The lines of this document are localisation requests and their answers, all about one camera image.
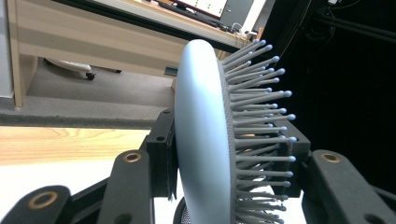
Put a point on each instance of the black keyboard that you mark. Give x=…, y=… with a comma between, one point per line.
x=193, y=13

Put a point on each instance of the light blue hairbrush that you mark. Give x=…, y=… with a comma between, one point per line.
x=199, y=124

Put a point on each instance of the black curtain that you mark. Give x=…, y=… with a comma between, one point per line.
x=342, y=93

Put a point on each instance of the white chair base with casters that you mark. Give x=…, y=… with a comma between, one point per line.
x=73, y=66

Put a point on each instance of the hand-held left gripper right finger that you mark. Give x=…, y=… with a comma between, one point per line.
x=301, y=151

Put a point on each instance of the bright-screen computer monitor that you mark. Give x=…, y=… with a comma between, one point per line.
x=205, y=4

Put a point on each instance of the light wooden desk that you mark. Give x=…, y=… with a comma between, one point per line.
x=93, y=37

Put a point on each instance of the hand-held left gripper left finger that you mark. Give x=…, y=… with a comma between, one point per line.
x=163, y=155

